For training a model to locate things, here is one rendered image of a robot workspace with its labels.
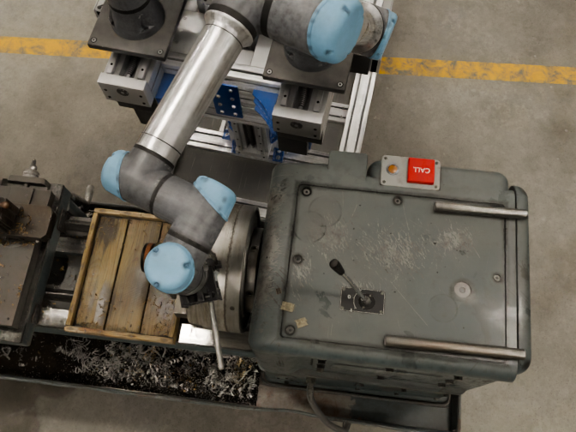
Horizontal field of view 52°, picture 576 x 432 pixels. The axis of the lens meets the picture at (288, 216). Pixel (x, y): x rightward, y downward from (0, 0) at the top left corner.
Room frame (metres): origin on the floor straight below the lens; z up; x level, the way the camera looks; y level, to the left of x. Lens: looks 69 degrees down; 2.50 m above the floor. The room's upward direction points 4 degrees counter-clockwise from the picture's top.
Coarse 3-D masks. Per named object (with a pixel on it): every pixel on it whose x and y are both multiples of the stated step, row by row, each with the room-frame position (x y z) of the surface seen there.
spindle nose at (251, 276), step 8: (256, 232) 0.48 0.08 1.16; (256, 240) 0.45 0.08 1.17; (256, 248) 0.43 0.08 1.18; (248, 256) 0.41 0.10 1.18; (256, 256) 0.41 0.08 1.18; (248, 264) 0.39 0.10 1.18; (256, 264) 0.39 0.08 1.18; (248, 272) 0.37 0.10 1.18; (256, 272) 0.37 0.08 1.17; (248, 280) 0.36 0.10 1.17; (248, 288) 0.34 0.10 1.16; (248, 296) 0.33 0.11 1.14; (248, 304) 0.31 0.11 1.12
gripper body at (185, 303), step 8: (208, 264) 0.33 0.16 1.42; (208, 272) 0.31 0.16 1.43; (208, 280) 0.29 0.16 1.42; (208, 288) 0.28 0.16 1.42; (216, 288) 0.28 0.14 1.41; (184, 296) 0.26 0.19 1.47; (192, 296) 0.27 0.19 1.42; (200, 296) 0.25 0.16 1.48; (208, 296) 0.27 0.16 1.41; (216, 296) 0.26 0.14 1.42; (184, 304) 0.24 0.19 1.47; (192, 304) 0.25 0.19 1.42
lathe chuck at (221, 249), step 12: (240, 204) 0.56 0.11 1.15; (228, 228) 0.47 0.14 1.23; (216, 240) 0.44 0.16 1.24; (228, 240) 0.43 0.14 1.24; (216, 252) 0.41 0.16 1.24; (228, 252) 0.41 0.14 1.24; (192, 312) 0.29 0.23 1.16; (204, 312) 0.29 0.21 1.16; (216, 312) 0.29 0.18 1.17; (204, 324) 0.27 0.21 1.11
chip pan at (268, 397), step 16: (80, 384) 0.22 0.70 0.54; (288, 384) 0.18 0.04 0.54; (208, 400) 0.14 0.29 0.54; (272, 400) 0.13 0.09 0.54; (288, 400) 0.13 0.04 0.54; (304, 400) 0.12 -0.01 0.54; (320, 400) 0.12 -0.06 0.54; (336, 400) 0.12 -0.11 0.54; (352, 400) 0.11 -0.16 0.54; (368, 400) 0.11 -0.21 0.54; (384, 400) 0.11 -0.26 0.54; (416, 400) 0.10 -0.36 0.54; (336, 416) 0.07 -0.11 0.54; (352, 416) 0.07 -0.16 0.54; (368, 416) 0.06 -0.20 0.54; (384, 416) 0.06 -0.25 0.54; (400, 416) 0.06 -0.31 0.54; (416, 416) 0.05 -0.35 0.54; (432, 416) 0.05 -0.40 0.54; (448, 416) 0.05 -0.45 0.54
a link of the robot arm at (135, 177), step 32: (224, 0) 0.71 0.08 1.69; (256, 0) 0.70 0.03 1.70; (224, 32) 0.66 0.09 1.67; (256, 32) 0.68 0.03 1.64; (192, 64) 0.60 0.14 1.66; (224, 64) 0.61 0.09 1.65; (192, 96) 0.55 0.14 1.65; (160, 128) 0.50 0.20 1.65; (192, 128) 0.51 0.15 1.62; (128, 160) 0.45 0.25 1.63; (160, 160) 0.44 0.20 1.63; (128, 192) 0.40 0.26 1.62
